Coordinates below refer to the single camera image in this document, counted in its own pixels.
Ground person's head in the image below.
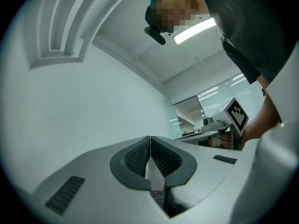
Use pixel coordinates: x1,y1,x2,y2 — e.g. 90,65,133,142
144,0,204,34

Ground white partitioned desk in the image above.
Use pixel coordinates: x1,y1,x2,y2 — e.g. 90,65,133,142
175,122,233,147

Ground person's black shirt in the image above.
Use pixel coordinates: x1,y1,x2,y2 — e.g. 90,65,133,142
195,0,299,85

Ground black head-worn camera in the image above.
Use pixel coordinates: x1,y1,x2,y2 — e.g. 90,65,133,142
144,26,167,46

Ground frosted glass door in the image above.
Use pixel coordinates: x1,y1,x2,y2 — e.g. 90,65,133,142
163,73,267,140

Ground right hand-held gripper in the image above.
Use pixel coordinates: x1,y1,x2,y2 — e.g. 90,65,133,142
224,98,249,150

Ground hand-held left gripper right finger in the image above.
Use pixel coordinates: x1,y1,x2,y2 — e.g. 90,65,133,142
151,136,241,218

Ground white A4 paper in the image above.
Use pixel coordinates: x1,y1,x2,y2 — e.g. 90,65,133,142
144,156,166,192

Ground person's right forearm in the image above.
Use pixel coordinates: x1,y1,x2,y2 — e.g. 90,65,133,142
242,75,282,147

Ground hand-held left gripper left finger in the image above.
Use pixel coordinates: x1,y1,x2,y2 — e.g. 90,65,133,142
32,135,169,224

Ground long ceiling light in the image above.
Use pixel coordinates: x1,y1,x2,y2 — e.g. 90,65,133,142
172,17,217,45

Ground white linear ceiling vent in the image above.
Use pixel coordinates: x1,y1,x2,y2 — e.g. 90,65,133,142
25,0,113,69

